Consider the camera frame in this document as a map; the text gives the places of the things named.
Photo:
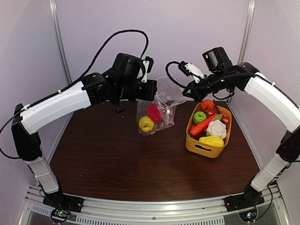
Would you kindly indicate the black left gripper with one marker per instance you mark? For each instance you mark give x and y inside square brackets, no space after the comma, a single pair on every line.
[152,89]

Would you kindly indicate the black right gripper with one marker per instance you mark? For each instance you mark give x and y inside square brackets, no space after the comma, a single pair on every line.
[197,94]

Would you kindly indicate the red toy bell pepper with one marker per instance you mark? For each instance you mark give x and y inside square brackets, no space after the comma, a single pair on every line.
[153,113]

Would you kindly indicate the clear zip top bag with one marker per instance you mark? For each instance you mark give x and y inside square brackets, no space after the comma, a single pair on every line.
[167,98]

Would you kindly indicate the yellow toy apple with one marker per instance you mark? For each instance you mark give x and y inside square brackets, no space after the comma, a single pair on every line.
[146,124]

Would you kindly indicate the yellow toy bell pepper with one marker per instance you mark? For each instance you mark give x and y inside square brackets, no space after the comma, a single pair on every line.
[214,141]

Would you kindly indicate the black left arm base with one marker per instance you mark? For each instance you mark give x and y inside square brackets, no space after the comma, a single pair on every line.
[64,202]

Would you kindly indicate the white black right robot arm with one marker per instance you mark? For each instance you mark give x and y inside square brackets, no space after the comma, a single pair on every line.
[247,78]

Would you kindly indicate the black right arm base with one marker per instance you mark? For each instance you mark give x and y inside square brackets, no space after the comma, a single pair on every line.
[249,198]

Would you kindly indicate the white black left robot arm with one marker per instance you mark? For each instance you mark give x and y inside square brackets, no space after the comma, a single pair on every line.
[90,90]

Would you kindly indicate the orange toy pumpkin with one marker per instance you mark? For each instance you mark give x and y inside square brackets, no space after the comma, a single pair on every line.
[207,105]

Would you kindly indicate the orange toy carrot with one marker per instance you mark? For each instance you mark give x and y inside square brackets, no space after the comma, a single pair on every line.
[197,130]

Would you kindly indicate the green toy apple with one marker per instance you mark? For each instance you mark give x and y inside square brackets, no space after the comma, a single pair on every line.
[199,117]

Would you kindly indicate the white toy cauliflower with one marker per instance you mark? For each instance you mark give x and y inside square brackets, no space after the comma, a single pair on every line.
[216,128]

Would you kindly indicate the yellow plastic basket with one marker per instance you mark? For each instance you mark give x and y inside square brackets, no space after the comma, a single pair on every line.
[192,142]

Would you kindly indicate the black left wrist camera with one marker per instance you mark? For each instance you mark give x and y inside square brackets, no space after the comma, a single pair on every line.
[146,67]

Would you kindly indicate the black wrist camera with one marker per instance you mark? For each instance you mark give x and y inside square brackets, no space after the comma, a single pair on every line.
[146,67]
[189,69]

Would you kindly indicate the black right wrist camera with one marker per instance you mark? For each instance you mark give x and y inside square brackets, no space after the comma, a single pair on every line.
[189,69]

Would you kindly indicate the right aluminium frame post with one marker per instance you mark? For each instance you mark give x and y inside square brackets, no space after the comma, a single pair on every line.
[247,30]

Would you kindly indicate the aluminium frame post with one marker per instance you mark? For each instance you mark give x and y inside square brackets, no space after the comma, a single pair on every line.
[59,41]
[247,30]

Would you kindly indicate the left aluminium frame post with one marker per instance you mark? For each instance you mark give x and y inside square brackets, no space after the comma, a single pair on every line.
[59,41]

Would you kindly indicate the aluminium front rail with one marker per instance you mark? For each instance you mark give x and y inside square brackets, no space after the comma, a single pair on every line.
[206,211]

